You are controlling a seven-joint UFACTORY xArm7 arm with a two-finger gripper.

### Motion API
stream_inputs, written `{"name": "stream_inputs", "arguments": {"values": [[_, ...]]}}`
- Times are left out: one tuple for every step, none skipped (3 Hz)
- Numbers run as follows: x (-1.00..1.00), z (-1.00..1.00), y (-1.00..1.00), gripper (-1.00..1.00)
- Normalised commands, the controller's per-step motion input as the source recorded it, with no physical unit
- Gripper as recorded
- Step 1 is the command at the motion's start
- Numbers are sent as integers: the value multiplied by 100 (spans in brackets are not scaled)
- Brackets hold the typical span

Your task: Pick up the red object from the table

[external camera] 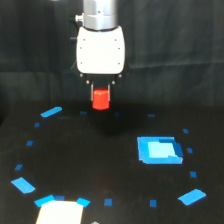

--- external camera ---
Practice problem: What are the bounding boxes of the blue tape square target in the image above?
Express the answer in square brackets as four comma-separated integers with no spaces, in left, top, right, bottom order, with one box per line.
[137,136,183,165]

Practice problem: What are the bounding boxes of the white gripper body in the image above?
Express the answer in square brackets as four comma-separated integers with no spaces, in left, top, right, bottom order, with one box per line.
[76,26,125,75]

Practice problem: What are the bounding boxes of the black backdrop curtain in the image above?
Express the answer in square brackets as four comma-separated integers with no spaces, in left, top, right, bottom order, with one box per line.
[0,0,224,107]

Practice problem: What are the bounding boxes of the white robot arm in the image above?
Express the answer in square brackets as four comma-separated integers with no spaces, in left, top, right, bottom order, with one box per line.
[75,0,125,75]

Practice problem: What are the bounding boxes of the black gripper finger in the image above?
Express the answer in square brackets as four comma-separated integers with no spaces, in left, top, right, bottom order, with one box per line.
[107,81,112,101]
[89,79,94,101]

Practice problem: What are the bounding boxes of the blue tape strip top left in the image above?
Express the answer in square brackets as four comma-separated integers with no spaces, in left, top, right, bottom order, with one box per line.
[41,106,62,118]

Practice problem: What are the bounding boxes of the white paper sheet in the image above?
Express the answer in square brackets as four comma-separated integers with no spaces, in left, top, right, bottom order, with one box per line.
[36,201,83,224]

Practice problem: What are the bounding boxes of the blue tape strip by paper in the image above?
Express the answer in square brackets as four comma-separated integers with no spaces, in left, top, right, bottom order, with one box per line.
[77,198,90,207]

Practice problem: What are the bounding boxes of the blue tape strip bottom right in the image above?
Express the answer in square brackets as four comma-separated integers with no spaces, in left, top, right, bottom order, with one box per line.
[179,189,206,206]

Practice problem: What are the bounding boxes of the blue tape strip bottom left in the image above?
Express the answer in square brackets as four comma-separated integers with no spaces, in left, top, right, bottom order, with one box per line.
[34,195,55,207]

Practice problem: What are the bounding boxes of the red hexagonal block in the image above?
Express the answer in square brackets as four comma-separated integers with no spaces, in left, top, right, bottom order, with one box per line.
[93,89,109,110]

